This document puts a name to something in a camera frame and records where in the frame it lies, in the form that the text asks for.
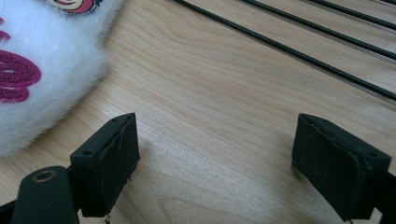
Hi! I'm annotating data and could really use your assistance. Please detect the black wire rack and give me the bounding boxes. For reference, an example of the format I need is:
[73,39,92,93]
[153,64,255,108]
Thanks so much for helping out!
[172,0,396,102]

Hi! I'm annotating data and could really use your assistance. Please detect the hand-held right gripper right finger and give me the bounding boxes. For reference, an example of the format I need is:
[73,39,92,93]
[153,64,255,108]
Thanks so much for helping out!
[291,113,392,222]

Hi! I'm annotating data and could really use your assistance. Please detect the white plush toy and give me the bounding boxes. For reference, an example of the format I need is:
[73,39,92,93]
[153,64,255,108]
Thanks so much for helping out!
[0,0,125,158]

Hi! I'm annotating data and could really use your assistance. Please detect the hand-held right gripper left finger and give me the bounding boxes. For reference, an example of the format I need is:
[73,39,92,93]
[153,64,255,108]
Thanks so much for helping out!
[69,112,141,218]

